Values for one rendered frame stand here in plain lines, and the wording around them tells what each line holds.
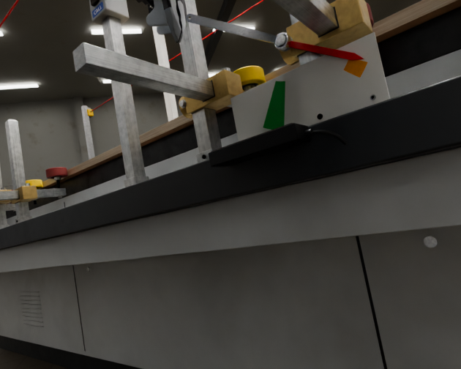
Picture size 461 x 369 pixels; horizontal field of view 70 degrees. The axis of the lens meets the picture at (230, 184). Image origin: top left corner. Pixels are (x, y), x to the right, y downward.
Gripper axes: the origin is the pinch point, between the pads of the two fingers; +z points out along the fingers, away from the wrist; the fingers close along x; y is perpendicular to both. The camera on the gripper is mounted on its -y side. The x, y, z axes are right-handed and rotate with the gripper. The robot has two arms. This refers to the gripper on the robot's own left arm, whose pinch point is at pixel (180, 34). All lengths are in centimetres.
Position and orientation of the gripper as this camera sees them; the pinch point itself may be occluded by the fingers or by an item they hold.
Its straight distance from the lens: 67.9
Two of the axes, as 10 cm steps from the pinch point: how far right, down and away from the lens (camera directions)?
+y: -9.3, 2.0, 3.1
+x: -3.2, -0.3, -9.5
